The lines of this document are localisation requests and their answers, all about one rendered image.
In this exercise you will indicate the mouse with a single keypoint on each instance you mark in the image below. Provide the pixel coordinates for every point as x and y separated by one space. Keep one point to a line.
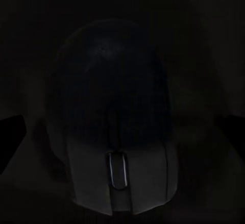
108 118

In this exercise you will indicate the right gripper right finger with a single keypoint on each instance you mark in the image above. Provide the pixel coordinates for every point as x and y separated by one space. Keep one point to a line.
235 131

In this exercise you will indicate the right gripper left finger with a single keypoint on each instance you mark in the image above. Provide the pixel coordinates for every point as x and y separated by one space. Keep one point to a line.
12 133

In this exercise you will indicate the desk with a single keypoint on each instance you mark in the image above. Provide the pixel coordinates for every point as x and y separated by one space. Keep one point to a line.
202 47

